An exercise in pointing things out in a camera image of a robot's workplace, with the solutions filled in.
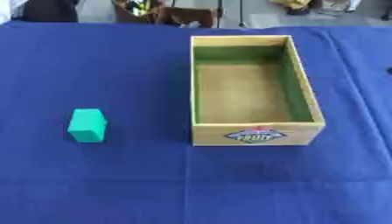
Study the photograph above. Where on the tan cardboard box green inside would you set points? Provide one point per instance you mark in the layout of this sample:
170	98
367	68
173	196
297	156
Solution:
245	96

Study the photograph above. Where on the dark bag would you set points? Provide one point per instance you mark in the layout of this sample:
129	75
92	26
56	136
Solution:
48	10

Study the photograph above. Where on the brown wooden chair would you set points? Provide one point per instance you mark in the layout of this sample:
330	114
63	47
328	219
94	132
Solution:
173	15

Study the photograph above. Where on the teal rectangular block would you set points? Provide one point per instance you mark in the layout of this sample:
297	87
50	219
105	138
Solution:
86	126

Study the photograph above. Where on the yellow bag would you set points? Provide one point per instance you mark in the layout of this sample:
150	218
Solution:
292	4

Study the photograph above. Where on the black tripod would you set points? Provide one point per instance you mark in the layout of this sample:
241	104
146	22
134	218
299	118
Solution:
220	11

